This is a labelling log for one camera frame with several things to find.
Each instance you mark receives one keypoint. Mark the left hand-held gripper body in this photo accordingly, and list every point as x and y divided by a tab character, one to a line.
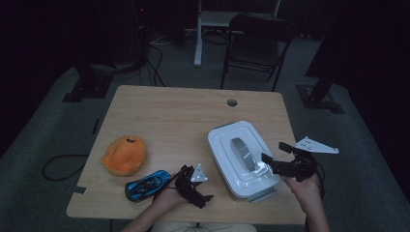
193	185

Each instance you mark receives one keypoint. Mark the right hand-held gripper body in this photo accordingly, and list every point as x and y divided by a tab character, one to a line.
303	162

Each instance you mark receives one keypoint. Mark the translucent grey storage box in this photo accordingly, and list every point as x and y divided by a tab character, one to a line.
262	195

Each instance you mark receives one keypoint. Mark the blue toy car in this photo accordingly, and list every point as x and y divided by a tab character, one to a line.
145	187

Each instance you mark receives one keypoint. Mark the orange plush toy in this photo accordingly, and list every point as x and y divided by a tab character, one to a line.
125	155

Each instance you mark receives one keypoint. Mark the person's right hand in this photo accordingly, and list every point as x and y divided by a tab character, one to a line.
304	190

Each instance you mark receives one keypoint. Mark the person's left hand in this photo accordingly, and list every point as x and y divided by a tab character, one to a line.
169	198

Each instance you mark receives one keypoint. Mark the black stand base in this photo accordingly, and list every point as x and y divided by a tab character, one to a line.
319	96
88	87

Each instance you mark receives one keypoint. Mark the black folding chair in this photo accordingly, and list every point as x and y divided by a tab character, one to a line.
256	48

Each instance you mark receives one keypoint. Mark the white metal desk frame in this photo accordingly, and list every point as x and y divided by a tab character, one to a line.
206	19

